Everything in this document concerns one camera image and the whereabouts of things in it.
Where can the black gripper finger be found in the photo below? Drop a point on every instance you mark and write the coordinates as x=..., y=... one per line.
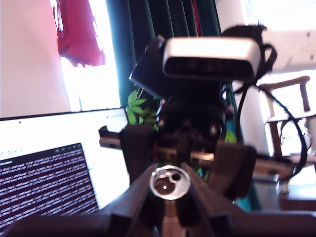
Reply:
x=137, y=148
x=234, y=170
x=207, y=200
x=133, y=197

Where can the metallic laser pointer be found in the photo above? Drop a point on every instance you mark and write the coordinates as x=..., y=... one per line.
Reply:
x=169, y=214

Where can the green leafy plant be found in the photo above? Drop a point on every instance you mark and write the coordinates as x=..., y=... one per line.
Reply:
x=138, y=108

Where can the black Huawei computer monitor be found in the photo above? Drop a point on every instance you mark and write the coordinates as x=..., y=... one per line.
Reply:
x=37, y=138

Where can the brown wooden chair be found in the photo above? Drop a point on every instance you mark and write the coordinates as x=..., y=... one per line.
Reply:
x=303, y=89

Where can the red cloth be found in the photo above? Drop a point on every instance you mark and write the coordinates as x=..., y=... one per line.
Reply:
x=79, y=34

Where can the pale grey camera box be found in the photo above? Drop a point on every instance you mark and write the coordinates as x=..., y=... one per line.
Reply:
x=209, y=58

